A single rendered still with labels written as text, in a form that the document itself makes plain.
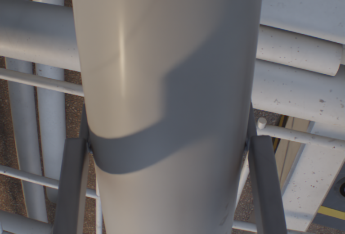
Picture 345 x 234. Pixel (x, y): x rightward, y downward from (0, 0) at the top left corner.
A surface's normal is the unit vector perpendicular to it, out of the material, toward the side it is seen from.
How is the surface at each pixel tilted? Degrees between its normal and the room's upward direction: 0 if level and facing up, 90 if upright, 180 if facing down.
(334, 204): 0
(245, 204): 0
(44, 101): 11
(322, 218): 0
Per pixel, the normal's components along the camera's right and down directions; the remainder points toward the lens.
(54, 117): 0.40, 0.68
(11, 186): -0.18, 0.68
